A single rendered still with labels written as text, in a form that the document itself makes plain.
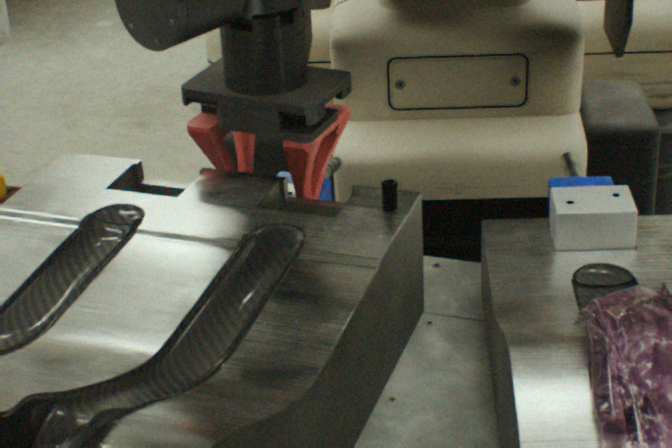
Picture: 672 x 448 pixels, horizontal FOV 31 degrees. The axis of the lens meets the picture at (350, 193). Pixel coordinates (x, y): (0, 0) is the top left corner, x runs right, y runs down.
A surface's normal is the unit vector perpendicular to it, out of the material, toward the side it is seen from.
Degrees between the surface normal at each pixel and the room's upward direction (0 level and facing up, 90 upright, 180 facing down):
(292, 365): 0
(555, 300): 1
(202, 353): 1
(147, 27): 90
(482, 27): 31
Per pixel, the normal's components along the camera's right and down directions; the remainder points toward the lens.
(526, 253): -0.05, -0.88
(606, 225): -0.04, 0.47
